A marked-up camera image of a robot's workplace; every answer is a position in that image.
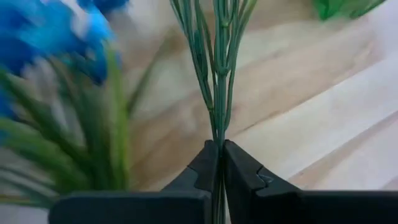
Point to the pink flower sprig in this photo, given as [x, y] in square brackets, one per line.
[221, 93]

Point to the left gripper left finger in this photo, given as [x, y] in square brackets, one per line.
[155, 205]

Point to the green glass vase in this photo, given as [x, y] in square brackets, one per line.
[326, 7]

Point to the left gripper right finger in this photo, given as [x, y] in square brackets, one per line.
[280, 205]

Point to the blue flower sprig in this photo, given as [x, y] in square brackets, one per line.
[46, 37]

